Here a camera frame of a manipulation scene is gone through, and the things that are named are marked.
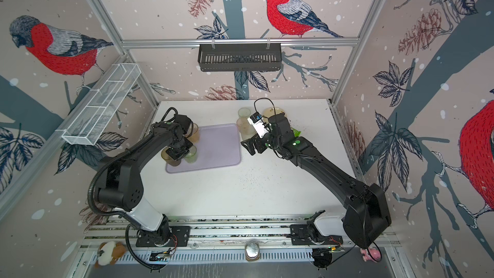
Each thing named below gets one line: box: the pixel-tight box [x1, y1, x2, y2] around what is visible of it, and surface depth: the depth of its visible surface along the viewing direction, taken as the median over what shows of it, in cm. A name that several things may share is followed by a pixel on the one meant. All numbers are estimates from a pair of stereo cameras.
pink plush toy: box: [360, 247, 381, 263], surface depth 70 cm
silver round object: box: [245, 240, 260, 262], surface depth 63 cm
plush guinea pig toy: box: [94, 241, 127, 269], surface depth 70 cm
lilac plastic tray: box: [165, 122, 242, 174], surface depth 100 cm
